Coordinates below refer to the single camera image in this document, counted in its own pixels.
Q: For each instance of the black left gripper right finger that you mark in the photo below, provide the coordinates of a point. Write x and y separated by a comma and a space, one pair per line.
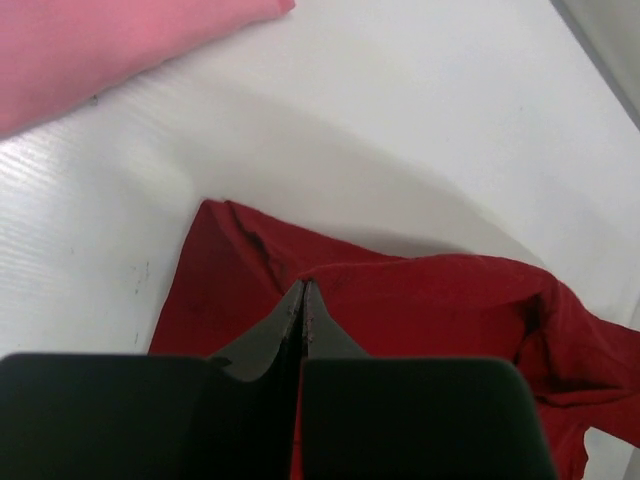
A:
363, 417

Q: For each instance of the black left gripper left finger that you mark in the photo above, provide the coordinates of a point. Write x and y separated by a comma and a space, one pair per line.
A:
98, 416

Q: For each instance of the dark red t-shirt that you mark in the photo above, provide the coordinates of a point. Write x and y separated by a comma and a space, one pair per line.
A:
237, 263

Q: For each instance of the light pink t-shirt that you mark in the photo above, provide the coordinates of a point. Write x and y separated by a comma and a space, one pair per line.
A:
57, 54

